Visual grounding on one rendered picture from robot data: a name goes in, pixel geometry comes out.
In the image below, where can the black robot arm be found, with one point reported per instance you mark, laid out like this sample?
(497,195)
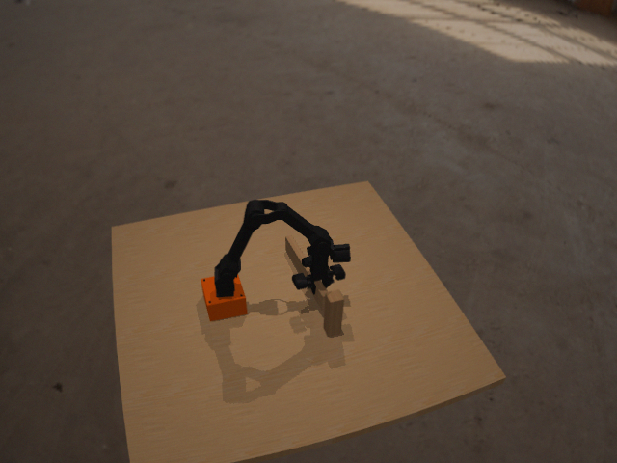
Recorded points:
(321,245)

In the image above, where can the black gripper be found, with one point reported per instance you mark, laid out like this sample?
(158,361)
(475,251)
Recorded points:
(318,274)

